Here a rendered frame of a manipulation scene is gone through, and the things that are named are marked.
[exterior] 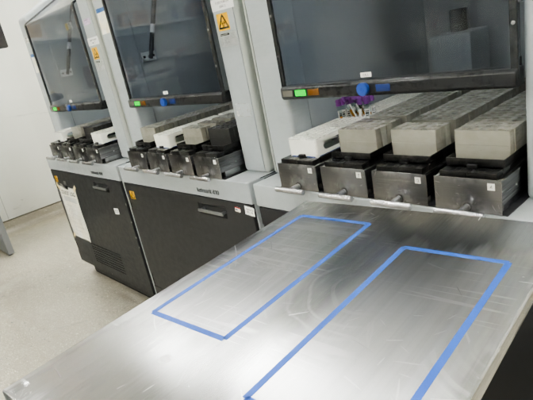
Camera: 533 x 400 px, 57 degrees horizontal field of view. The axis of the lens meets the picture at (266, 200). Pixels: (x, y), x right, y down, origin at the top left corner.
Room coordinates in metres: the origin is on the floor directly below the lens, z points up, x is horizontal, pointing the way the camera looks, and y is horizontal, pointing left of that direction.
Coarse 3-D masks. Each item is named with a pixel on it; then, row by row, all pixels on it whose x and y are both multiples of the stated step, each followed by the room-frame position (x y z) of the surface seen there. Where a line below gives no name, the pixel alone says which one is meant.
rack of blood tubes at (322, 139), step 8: (376, 112) 1.41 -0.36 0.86; (336, 120) 1.42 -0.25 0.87; (344, 120) 1.40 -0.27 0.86; (352, 120) 1.37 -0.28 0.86; (320, 128) 1.36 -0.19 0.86; (328, 128) 1.33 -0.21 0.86; (336, 128) 1.32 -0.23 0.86; (296, 136) 1.32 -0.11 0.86; (304, 136) 1.29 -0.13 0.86; (312, 136) 1.27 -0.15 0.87; (320, 136) 1.25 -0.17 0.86; (328, 136) 1.27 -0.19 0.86; (336, 136) 1.43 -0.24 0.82; (296, 144) 1.28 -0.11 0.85; (304, 144) 1.26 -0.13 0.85; (312, 144) 1.24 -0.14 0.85; (320, 144) 1.24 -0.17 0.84; (328, 144) 1.38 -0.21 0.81; (336, 144) 1.28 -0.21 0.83; (296, 152) 1.29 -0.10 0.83; (304, 152) 1.26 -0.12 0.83; (312, 152) 1.24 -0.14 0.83; (320, 152) 1.24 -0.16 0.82
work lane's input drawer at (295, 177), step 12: (288, 156) 1.30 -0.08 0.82; (300, 156) 1.26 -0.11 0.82; (324, 156) 1.24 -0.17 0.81; (288, 168) 1.27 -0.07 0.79; (300, 168) 1.23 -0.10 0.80; (312, 168) 1.20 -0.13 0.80; (288, 180) 1.27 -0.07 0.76; (300, 180) 1.24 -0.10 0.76; (312, 180) 1.20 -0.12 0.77; (288, 192) 1.21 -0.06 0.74; (300, 192) 1.18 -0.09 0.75
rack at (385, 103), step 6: (396, 96) 1.61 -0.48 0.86; (402, 96) 1.60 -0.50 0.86; (408, 96) 1.56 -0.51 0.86; (414, 96) 1.54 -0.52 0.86; (378, 102) 1.56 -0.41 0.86; (384, 102) 1.55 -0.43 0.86; (390, 102) 1.52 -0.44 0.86; (396, 102) 1.51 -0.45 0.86; (378, 108) 1.48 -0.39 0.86; (384, 108) 1.46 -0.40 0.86
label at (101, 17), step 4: (100, 8) 2.06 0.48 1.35; (96, 12) 2.09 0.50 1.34; (100, 12) 2.07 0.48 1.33; (104, 12) 2.04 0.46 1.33; (100, 16) 2.07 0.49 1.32; (104, 16) 2.05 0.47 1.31; (100, 20) 2.08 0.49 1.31; (104, 20) 2.06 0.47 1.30; (100, 24) 2.09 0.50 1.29; (104, 24) 2.06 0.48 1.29; (104, 28) 2.07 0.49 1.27; (108, 28) 2.04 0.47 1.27; (104, 32) 2.08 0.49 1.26; (108, 32) 2.05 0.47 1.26; (132, 192) 1.99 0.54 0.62; (132, 196) 2.00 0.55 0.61
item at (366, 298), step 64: (256, 256) 0.70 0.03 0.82; (320, 256) 0.66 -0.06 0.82; (384, 256) 0.62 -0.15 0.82; (448, 256) 0.58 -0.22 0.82; (512, 256) 0.55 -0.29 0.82; (128, 320) 0.59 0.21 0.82; (192, 320) 0.55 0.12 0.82; (256, 320) 0.52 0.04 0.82; (320, 320) 0.50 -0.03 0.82; (384, 320) 0.47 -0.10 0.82; (448, 320) 0.45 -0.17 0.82; (512, 320) 0.43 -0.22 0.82; (64, 384) 0.47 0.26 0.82; (128, 384) 0.45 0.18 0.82; (192, 384) 0.43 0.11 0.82; (256, 384) 0.41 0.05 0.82; (320, 384) 0.39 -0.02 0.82; (384, 384) 0.37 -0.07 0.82; (448, 384) 0.36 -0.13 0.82
